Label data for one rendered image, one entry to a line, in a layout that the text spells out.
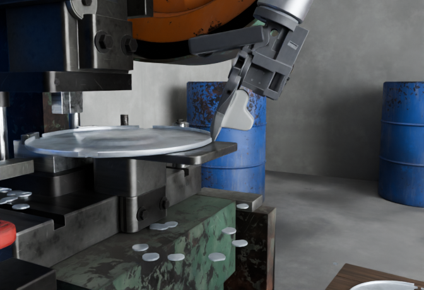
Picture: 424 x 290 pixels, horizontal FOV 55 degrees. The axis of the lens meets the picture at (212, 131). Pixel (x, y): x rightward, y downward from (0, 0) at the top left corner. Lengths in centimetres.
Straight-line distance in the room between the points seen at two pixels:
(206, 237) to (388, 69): 325
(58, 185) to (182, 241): 20
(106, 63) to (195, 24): 37
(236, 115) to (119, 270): 27
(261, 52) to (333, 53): 328
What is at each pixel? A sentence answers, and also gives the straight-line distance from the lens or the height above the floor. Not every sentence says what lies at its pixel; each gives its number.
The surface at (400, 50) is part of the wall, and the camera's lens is 383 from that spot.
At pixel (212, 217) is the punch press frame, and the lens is 72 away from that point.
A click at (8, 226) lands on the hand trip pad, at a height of 76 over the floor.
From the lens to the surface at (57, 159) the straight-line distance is 68.
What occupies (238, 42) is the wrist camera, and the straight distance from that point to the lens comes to 61.
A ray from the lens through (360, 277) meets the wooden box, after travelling 124.
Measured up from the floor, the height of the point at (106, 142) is 79.
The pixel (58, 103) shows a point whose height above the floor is 84.
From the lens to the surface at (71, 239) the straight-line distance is 58.
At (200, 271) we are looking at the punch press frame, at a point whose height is 56.
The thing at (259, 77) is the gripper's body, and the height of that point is 88.
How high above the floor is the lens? 87
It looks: 7 degrees down
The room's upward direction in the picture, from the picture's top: straight up
